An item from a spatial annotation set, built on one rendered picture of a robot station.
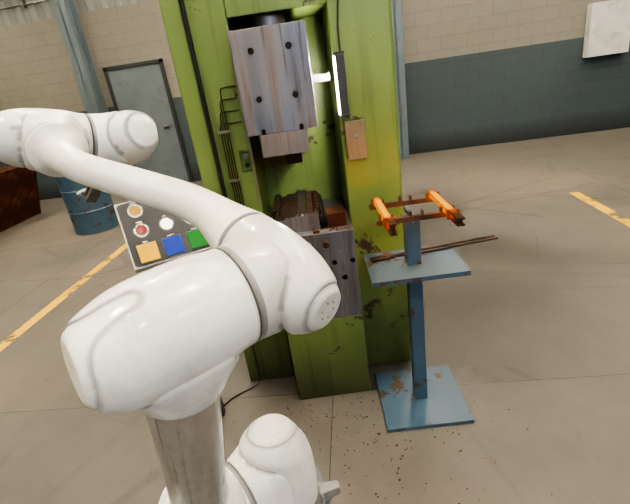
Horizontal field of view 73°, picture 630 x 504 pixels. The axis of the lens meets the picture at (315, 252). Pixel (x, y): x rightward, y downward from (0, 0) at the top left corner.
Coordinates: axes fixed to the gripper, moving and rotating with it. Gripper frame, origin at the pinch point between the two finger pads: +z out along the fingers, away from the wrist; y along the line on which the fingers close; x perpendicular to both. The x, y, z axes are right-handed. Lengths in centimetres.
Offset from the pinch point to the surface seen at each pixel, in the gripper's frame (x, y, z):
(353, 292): -119, -38, 12
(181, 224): -48, -8, 42
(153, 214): -38, -4, 47
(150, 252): -36, -20, 44
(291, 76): -75, 50, 3
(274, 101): -72, 41, 11
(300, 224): -95, -7, 21
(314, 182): -127, 21, 46
